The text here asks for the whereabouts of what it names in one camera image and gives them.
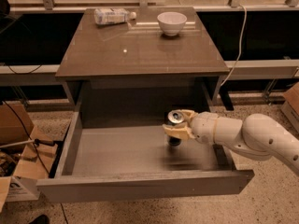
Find white ceramic bowl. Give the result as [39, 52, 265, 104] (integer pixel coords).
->
[157, 12, 187, 36]

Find open brown cardboard box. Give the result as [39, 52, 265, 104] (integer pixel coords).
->
[0, 105, 58, 212]

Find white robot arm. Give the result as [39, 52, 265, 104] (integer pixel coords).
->
[163, 109, 299, 175]

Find black shoe tip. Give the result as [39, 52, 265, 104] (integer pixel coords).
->
[29, 215, 50, 224]

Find blue redbull can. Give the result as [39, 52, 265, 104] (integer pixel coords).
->
[167, 110, 184, 147]

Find clear plastic water bottle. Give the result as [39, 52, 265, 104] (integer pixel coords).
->
[93, 8, 136, 25]

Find white hanging cable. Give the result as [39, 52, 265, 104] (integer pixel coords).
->
[220, 4, 248, 88]

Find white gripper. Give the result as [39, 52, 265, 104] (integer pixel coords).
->
[163, 109, 219, 145]

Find open grey top drawer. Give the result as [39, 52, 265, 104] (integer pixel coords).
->
[36, 81, 255, 203]

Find black cable on floor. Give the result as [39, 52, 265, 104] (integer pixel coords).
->
[2, 100, 70, 224]

